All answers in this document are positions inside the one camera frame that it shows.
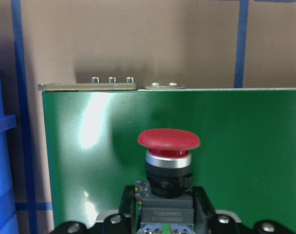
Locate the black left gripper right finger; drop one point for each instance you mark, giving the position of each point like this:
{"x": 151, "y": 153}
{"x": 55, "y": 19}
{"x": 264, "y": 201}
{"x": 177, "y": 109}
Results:
{"x": 209, "y": 221}

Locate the red push button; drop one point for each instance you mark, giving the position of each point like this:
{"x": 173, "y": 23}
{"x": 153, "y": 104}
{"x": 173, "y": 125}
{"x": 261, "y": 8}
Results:
{"x": 166, "y": 203}

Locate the green conveyor belt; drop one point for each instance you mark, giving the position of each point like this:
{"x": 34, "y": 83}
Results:
{"x": 246, "y": 161}

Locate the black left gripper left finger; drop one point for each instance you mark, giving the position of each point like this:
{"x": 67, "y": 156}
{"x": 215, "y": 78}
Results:
{"x": 120, "y": 222}

